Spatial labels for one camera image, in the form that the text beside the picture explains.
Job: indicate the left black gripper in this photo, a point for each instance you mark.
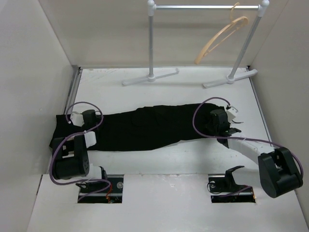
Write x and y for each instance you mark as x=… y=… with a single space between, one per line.
x=98 y=119

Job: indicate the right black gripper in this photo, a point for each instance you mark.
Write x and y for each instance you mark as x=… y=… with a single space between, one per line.
x=208 y=126

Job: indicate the black trousers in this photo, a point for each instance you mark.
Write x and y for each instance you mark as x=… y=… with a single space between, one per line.
x=153 y=127

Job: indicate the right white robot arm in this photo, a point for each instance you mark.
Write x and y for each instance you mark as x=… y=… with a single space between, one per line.
x=278 y=172

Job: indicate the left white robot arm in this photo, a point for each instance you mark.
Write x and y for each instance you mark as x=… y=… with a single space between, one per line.
x=72 y=161

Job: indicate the beige plastic hanger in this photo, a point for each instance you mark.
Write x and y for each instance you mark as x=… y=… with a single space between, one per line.
x=233 y=26

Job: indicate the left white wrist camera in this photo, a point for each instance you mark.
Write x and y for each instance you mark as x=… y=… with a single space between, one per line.
x=77 y=119

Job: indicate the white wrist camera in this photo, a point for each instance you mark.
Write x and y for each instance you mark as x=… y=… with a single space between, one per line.
x=231 y=112
x=77 y=119

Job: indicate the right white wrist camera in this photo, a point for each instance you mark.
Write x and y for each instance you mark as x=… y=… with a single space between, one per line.
x=231 y=112

